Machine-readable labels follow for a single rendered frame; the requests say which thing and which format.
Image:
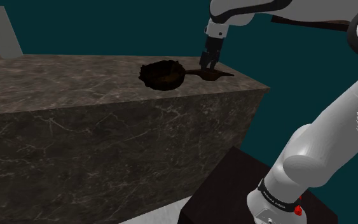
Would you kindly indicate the dark marble counter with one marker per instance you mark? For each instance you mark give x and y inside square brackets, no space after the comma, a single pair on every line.
[88,139]

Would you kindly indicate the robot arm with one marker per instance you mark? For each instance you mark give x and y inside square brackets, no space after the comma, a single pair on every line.
[330,139]

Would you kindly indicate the dark brown frying pan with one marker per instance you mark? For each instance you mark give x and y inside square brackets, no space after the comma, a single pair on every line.
[163,76]

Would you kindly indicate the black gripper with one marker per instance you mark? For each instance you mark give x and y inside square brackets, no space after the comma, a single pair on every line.
[213,46]

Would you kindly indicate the dark robot stand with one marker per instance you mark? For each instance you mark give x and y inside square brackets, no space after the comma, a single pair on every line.
[228,189]

